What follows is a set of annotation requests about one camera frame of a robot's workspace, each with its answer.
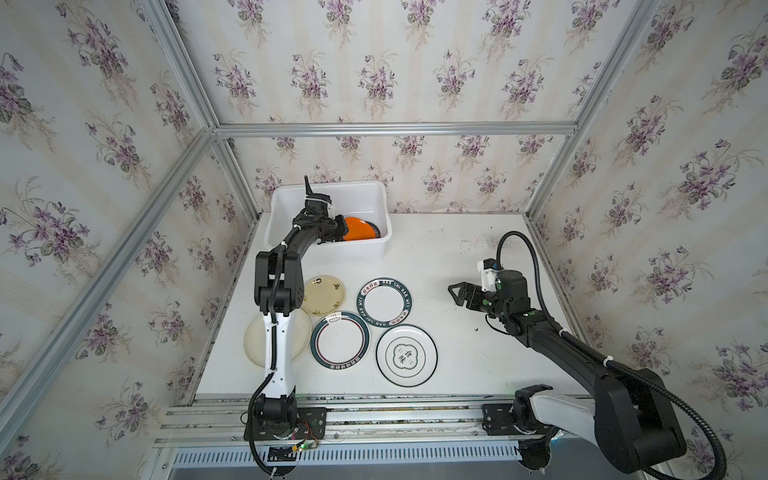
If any orange plastic plate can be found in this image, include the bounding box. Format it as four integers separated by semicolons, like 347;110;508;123
343;217;381;242

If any green rim lettered plate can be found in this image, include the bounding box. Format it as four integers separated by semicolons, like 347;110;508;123
356;277;413;328

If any white plate black outline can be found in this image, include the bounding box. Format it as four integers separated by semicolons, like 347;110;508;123
375;324;439;388

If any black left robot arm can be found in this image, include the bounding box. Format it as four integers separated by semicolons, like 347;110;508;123
244;207;348;443

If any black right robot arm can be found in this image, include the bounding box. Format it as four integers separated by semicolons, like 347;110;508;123
447;269;687;473

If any white plastic bin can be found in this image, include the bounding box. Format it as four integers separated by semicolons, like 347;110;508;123
263;181;392;267

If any small yellow floral plate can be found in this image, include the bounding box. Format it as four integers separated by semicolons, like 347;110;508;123
302;275;346;317

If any green red rimmed plate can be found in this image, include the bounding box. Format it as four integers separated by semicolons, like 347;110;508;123
310;311;370;370

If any large cream plate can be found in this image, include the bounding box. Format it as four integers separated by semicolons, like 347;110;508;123
243;309;312;367

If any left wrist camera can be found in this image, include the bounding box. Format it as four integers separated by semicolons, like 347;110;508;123
304;176;332;216

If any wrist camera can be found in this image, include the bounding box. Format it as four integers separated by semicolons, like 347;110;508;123
304;176;332;216
477;258;499;292

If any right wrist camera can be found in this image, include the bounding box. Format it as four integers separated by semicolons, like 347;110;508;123
477;258;499;292

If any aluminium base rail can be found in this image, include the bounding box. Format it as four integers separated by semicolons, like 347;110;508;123
152;392;652;448

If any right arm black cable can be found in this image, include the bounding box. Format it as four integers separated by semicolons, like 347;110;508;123
495;230;728;480

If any aluminium frame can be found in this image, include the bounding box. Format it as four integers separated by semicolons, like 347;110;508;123
1;1;659;446

